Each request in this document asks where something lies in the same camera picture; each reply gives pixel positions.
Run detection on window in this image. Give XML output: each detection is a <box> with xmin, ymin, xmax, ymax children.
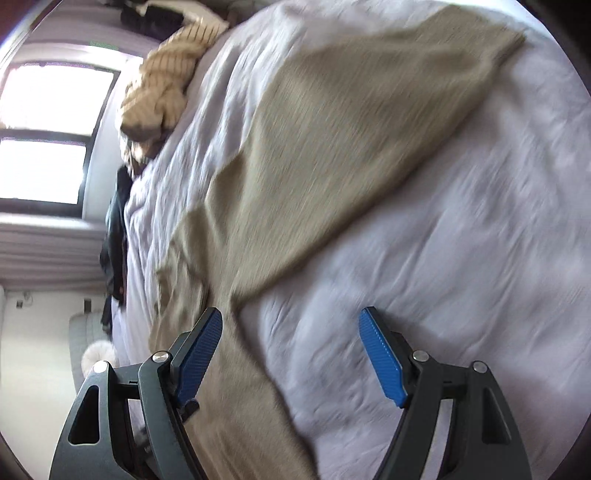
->
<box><xmin>0</xmin><ymin>65</ymin><xmax>121</xmax><ymax>208</ymax></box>

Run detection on beige knit sweater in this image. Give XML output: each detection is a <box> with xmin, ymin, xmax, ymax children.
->
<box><xmin>148</xmin><ymin>7</ymin><xmax>527</xmax><ymax>480</ymax></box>

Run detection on dark clothes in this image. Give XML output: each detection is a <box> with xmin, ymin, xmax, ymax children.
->
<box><xmin>99</xmin><ymin>166</ymin><xmax>134</xmax><ymax>310</ymax></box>

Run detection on lilac embossed blanket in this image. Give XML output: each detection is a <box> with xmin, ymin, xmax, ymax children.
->
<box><xmin>108</xmin><ymin>0</ymin><xmax>587</xmax><ymax>480</ymax></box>

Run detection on beige striped cloth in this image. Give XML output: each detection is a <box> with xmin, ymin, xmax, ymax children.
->
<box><xmin>120</xmin><ymin>21</ymin><xmax>229</xmax><ymax>139</ymax></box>

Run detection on grey sofa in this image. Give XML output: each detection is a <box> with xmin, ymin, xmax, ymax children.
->
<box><xmin>69</xmin><ymin>314</ymin><xmax>112</xmax><ymax>384</ymax></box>

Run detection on grey curtain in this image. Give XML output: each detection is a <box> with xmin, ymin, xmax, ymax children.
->
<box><xmin>0</xmin><ymin>217</ymin><xmax>107</xmax><ymax>291</ymax></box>

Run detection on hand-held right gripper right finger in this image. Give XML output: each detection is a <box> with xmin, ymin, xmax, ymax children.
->
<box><xmin>358</xmin><ymin>306</ymin><xmax>529</xmax><ymax>480</ymax></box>

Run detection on white fluffy cushion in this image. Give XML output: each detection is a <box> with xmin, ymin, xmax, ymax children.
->
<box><xmin>81</xmin><ymin>339</ymin><xmax>116</xmax><ymax>377</ymax></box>

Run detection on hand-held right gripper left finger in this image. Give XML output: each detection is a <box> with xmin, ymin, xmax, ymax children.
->
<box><xmin>48</xmin><ymin>307</ymin><xmax>225</xmax><ymax>480</ymax></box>

